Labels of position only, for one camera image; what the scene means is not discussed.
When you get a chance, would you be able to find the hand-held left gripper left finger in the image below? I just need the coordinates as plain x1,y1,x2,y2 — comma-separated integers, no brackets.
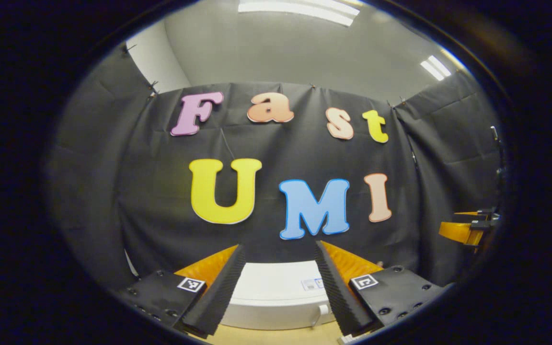
115,244,247,338

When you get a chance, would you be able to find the small ceiling light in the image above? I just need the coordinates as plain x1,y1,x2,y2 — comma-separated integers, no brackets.
420,55,451,81

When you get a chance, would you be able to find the white microwave oven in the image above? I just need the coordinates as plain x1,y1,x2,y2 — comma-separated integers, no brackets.
221,261,334,331

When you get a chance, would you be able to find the long ceiling light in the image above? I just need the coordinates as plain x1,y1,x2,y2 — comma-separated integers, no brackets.
238,0,360,27

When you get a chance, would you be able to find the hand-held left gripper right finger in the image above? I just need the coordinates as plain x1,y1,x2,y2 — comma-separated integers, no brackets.
314,241,449,337

